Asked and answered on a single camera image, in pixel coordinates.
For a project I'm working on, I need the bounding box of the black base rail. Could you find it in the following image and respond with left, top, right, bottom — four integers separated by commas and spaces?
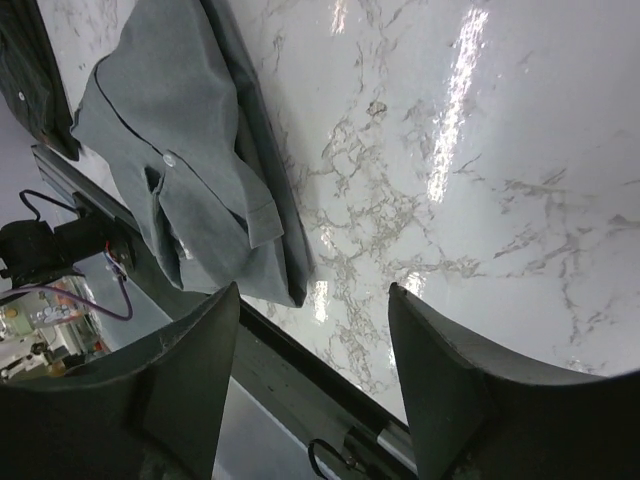
121, 284, 416, 479

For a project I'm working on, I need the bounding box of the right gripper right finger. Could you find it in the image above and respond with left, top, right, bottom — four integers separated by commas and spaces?
388, 284, 639, 479

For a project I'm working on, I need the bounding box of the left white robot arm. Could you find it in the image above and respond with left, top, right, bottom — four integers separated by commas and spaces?
1, 206, 135, 288

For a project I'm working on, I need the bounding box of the grey long sleeve shirt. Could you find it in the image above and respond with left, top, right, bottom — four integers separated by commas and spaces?
71, 1, 311, 307

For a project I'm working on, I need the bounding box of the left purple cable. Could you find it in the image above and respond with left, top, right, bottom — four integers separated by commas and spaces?
29, 279, 134, 322

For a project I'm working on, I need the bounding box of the aluminium frame rail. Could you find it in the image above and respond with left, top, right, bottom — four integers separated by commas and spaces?
31, 144, 152, 258

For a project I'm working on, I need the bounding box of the folded black striped shirt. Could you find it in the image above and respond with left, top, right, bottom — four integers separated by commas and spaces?
1, 1, 80, 161

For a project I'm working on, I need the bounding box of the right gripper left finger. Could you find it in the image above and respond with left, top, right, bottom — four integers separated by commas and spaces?
1, 285, 240, 479

